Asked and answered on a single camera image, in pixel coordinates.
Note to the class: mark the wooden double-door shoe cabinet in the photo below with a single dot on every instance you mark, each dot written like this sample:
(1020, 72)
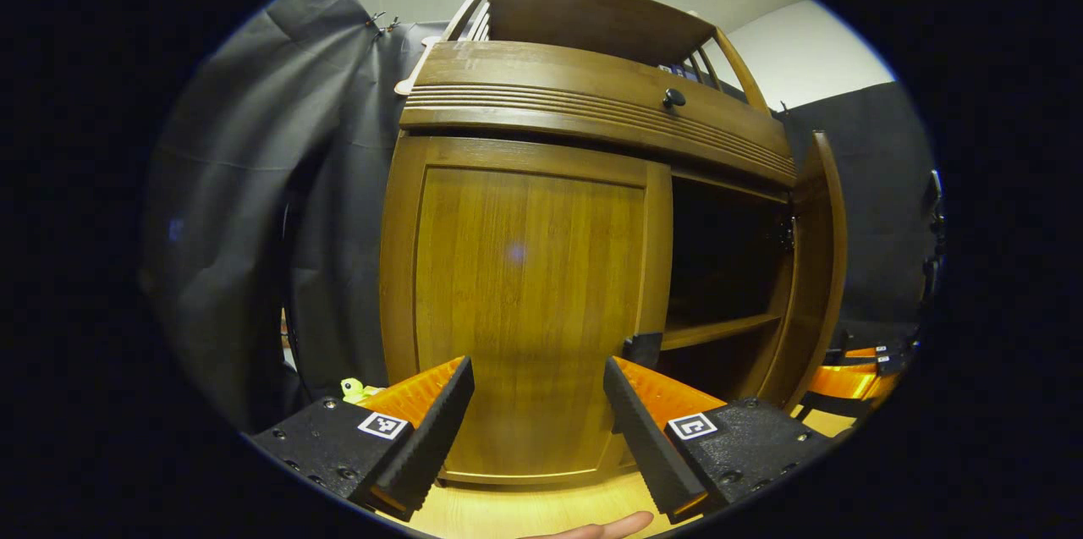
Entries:
(592, 14)

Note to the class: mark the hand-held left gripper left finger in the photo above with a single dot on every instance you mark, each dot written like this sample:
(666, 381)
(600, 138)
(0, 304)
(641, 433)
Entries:
(431, 437)

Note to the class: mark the green frog plush toy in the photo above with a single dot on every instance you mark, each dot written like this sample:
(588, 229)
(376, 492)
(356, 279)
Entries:
(353, 389)

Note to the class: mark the light wooden board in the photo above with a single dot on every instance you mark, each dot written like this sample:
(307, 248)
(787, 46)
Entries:
(404, 85)

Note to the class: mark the black drawer knob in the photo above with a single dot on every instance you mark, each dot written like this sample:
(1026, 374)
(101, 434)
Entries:
(673, 98)

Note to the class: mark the metal cloth clip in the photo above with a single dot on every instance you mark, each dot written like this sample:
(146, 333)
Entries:
(376, 19)

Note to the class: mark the wooden shoe cabinet door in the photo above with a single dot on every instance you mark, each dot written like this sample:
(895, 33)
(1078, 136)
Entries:
(525, 285)
(816, 268)

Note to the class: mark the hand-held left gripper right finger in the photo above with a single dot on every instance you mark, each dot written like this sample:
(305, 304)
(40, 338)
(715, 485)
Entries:
(651, 446)

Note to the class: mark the black backdrop cloth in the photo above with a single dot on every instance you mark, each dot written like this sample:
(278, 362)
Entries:
(237, 184)

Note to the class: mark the wooden cabinet drawer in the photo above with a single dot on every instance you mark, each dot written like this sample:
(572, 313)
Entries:
(550, 74)

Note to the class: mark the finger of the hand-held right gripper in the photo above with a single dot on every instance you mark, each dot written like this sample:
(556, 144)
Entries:
(859, 352)
(846, 382)

